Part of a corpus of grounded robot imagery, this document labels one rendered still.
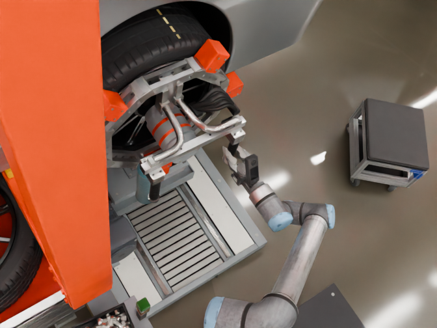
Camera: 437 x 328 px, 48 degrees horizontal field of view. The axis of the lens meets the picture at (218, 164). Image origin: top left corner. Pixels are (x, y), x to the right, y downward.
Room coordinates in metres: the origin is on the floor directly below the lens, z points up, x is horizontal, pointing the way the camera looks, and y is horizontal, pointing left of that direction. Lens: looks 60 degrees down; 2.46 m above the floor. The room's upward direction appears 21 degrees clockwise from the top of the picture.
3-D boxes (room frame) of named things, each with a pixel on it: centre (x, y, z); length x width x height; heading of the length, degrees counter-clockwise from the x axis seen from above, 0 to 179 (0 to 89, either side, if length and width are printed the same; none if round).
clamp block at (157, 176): (0.75, 0.20, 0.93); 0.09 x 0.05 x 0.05; 52
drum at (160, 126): (0.97, 0.21, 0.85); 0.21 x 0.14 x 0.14; 52
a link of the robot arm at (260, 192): (0.88, -0.19, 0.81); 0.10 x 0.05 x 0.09; 142
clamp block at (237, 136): (1.02, 0.00, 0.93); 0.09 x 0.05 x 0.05; 52
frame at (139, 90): (1.01, 0.26, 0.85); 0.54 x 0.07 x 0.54; 142
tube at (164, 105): (0.86, 0.23, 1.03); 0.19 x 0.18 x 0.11; 52
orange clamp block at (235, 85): (1.27, 0.07, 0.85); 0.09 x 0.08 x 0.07; 142
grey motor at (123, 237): (0.74, 0.42, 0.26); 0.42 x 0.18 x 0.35; 52
